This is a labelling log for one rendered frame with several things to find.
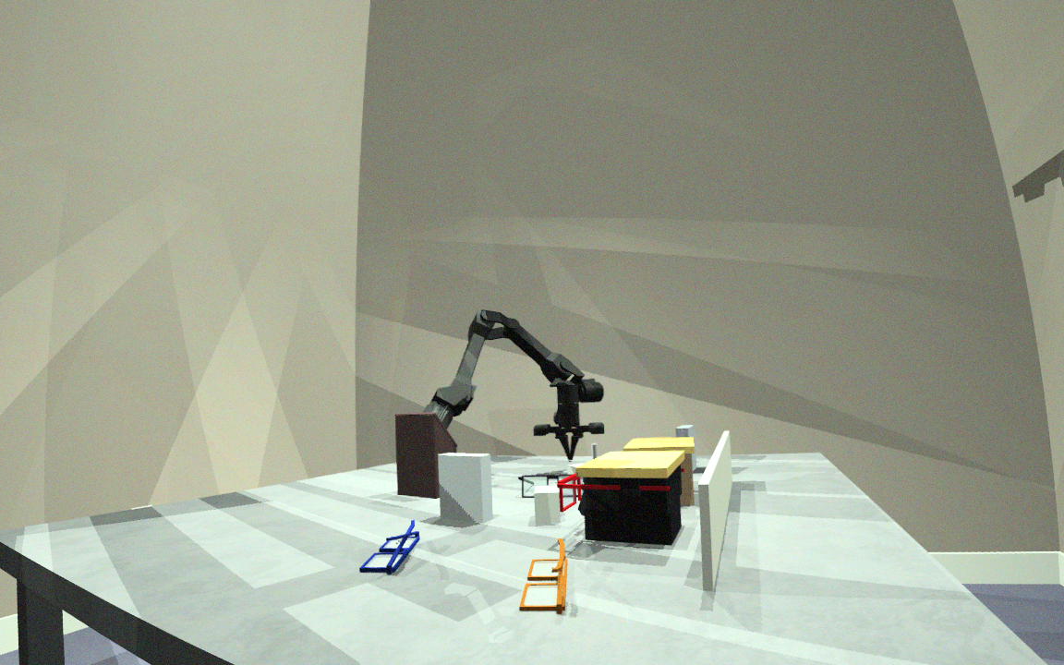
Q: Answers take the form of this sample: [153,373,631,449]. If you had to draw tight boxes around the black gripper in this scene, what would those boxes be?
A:
[534,404,604,460]

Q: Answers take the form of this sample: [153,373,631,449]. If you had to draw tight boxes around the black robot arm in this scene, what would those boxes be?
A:
[423,309,604,429]

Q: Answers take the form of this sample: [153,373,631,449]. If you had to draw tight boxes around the black glasses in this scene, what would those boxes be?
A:
[518,473,572,498]

